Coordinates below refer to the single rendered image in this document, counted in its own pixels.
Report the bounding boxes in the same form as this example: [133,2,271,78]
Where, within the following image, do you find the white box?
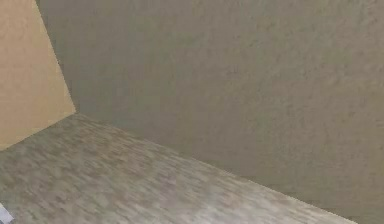
[0,202,15,224]

